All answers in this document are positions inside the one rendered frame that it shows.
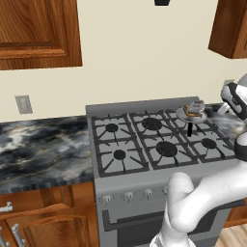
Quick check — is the grey frying pan black handle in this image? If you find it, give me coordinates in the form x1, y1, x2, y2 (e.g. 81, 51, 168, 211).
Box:
176, 105, 208, 138

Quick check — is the silver cupboard door handle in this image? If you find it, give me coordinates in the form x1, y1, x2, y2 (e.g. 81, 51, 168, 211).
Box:
11, 223, 27, 247
0, 226, 8, 247

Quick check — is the wooden wall cupboard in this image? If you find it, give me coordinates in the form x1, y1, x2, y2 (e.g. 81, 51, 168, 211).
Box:
207, 0, 247, 60

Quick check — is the wooden drawer front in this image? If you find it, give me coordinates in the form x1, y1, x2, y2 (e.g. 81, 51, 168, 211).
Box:
0, 182, 96, 214

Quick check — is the wooden wall cupboard door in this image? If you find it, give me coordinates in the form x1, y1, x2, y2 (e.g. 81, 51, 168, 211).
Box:
0, 0, 83, 71

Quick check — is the black extractor hood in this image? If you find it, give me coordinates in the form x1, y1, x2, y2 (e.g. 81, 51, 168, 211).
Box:
153, 0, 172, 7

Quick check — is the wooden base cupboard door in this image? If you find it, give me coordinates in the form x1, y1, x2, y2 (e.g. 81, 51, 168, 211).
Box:
0, 211, 11, 247
7, 203, 99, 247

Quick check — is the dark grey oven door handle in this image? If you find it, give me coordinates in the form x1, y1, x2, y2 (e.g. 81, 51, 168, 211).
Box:
101, 199, 247, 233

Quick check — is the wooden base cupboard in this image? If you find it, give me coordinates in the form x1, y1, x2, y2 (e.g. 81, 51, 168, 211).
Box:
224, 206, 247, 229

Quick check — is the grey oven door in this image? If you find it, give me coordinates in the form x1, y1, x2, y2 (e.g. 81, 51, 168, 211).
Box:
101, 198, 247, 247

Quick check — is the silver drawer handle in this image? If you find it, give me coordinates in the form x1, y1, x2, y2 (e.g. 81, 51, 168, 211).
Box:
0, 201, 14, 214

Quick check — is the grey wall socket plate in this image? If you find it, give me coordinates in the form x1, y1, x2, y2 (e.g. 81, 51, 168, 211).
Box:
14, 94, 34, 116

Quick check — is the grey gas range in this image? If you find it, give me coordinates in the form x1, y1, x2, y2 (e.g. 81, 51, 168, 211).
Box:
84, 96, 247, 247

